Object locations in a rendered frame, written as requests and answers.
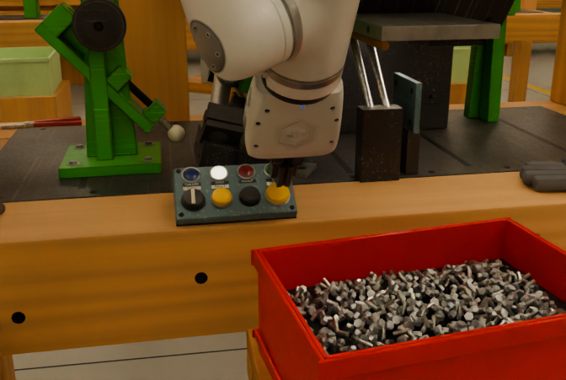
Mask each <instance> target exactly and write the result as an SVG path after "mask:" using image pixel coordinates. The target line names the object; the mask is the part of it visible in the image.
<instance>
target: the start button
mask: <svg viewBox="0 0 566 380"><path fill-rule="evenodd" d="M289 195H290V191H289V189H288V188H287V187H285V186H284V185H283V186H281V187H276V183H274V184H272V185H270V186H269V187H268V188H267V191H266V196H267V198H268V200H269V201H271V202H272V203H275V204H282V203H285V202H286V201H287V200H288V199H289Z"/></svg>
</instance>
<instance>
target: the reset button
mask: <svg viewBox="0 0 566 380"><path fill-rule="evenodd" d="M212 200H213V202H214V203H215V204H216V205H218V206H226V205H228V204H229V203H230V202H231V200H232V194H231V192H230V191H229V190H228V189H226V188H218V189H216V190H214V191H213V193H212Z"/></svg>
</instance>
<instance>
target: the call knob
mask: <svg viewBox="0 0 566 380"><path fill-rule="evenodd" d="M203 202H204V195H203V193H202V192H201V191H199V190H197V189H189V190H187V191H185V192H184V194H183V203H184V205H185V206H186V207H188V208H191V209H195V208H198V207H200V206H201V205H202V204H203Z"/></svg>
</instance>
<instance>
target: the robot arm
mask: <svg viewBox="0 0 566 380"><path fill-rule="evenodd" d="M180 1H181V4H182V7H183V10H184V14H185V17H186V19H187V22H188V25H189V27H190V31H191V34H192V36H193V39H194V42H195V44H196V46H197V49H198V51H199V53H200V55H201V58H202V60H203V61H204V62H205V63H206V65H207V66H208V68H209V69H210V70H211V71H212V72H213V73H214V74H216V75H217V76H218V77H219V78H222V79H225V80H228V81H236V80H243V79H245V78H251V77H252V76H254V77H253V79H252V82H251V84H250V87H249V90H248V96H247V99H246V104H245V108H244V113H243V128H244V129H245V131H244V133H243V135H242V138H241V140H240V148H241V152H243V153H248V155H249V156H251V157H253V158H266V159H268V160H269V161H270V177H271V178H275V182H276V187H281V186H283V185H284V186H285V187H290V185H291V177H292V176H296V170H297V166H298V165H301V164H302V162H303V159H304V158H305V157H313V156H322V155H326V154H329V153H331V152H332V151H333V150H334V149H335V148H336V146H337V143H338V140H339V132H340V126H341V119H342V111H343V100H344V87H343V81H342V78H341V77H342V73H343V70H344V63H345V59H346V56H347V52H348V48H349V44H350V38H351V35H352V31H353V28H354V24H355V18H356V15H357V10H358V7H359V3H360V0H180Z"/></svg>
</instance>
